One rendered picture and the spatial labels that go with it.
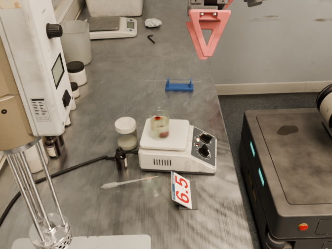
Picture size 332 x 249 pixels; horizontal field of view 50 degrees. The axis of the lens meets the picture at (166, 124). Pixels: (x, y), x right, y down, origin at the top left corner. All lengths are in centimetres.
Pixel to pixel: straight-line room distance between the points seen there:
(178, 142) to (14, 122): 53
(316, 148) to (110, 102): 95
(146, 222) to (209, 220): 14
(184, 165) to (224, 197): 13
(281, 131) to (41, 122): 143
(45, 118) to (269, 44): 220
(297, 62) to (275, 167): 124
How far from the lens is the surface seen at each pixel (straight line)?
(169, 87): 126
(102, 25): 172
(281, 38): 253
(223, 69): 254
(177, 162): 90
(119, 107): 119
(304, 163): 160
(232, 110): 248
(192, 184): 91
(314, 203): 146
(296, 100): 268
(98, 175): 96
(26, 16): 37
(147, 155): 90
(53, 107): 42
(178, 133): 92
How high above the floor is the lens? 142
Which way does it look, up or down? 37 degrees down
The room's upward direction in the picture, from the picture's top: 2 degrees counter-clockwise
